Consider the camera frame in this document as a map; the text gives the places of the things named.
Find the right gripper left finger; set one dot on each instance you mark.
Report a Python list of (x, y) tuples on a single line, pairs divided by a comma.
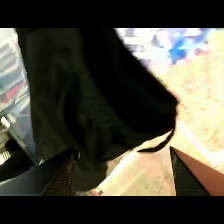
[(50, 180)]

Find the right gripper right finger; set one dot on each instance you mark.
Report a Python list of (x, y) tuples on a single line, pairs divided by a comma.
[(196, 180)]

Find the black garment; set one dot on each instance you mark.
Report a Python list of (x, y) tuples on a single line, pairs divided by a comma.
[(96, 86)]

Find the heap of clothes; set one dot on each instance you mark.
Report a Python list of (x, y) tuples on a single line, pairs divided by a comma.
[(11, 76)]

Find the silver frame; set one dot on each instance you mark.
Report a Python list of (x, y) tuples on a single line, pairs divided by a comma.
[(18, 138)]

